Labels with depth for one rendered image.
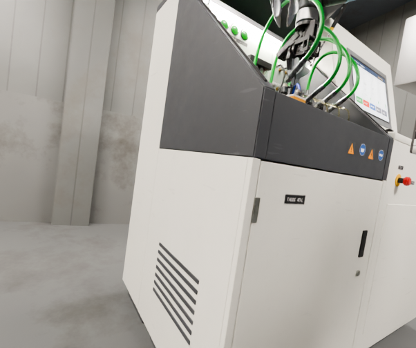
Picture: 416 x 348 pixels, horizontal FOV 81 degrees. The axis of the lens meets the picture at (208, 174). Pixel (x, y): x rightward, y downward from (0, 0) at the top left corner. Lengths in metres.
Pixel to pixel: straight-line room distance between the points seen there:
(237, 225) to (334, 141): 0.39
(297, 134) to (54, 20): 2.45
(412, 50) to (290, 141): 0.31
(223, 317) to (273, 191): 0.33
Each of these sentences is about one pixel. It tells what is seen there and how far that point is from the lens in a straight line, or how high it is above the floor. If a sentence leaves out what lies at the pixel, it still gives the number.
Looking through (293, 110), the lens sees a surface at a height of 0.92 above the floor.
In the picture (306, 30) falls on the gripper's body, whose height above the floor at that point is 1.28.
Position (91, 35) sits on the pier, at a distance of 2.64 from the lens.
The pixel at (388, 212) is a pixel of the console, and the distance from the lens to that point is 1.21.
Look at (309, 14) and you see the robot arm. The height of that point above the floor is 1.32.
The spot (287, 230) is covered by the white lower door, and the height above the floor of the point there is 0.61.
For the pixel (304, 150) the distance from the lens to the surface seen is 0.69.
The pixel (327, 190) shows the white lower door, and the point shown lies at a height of 0.73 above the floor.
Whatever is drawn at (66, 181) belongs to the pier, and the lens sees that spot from 2.50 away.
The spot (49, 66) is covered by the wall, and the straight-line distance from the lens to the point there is 2.67.
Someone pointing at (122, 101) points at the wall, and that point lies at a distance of 2.60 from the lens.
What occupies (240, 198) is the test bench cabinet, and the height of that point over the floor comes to 0.69.
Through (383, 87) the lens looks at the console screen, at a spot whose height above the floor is 1.35.
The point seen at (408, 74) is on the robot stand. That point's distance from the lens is 0.42.
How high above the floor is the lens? 0.77
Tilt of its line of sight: 3 degrees down
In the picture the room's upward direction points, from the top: 8 degrees clockwise
